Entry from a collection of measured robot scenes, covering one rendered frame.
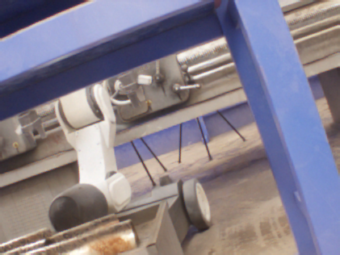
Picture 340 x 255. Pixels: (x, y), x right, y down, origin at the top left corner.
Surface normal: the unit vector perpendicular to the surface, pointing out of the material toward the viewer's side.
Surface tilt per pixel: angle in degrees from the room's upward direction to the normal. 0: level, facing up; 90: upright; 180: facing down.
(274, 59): 90
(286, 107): 90
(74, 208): 69
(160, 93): 90
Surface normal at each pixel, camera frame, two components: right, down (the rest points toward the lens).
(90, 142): -0.36, -0.39
